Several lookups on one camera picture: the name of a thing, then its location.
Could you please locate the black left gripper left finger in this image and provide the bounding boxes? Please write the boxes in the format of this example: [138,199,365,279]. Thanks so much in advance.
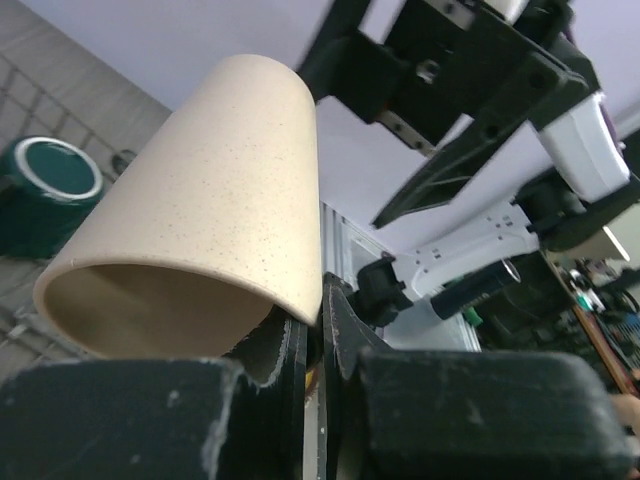
[1,318,306,479]

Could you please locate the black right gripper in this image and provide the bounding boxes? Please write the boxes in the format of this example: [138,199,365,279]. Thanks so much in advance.
[298,1,600,229]

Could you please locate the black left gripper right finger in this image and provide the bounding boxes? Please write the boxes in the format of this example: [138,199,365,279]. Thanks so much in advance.
[321,274,632,479]

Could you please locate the beige paper cup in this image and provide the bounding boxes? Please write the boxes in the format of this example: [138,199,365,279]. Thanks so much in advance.
[33,54,322,358]

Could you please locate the dark green mug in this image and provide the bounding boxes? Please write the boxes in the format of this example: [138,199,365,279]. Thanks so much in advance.
[1,136,105,260]

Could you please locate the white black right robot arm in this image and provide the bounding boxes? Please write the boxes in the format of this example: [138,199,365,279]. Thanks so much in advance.
[298,1,639,327]

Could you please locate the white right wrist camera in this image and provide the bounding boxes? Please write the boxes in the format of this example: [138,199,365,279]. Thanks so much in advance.
[538,91,630,202]

